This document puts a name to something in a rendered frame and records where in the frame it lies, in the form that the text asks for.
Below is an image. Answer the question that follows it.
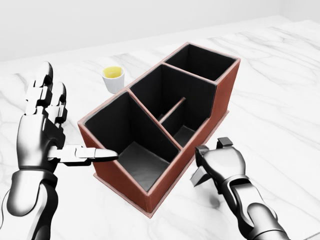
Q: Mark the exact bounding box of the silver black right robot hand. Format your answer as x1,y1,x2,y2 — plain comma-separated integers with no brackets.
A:
189,136,251,195

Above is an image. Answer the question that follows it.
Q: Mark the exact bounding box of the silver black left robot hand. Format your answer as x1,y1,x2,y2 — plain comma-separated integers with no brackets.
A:
16,61,120,175

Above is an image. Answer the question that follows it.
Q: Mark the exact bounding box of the red-brown desk caddy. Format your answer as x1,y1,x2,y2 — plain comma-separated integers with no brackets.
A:
77,41,242,218

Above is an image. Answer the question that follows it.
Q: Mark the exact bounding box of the white cup with yellow inside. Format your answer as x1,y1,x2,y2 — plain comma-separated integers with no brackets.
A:
101,65,126,95

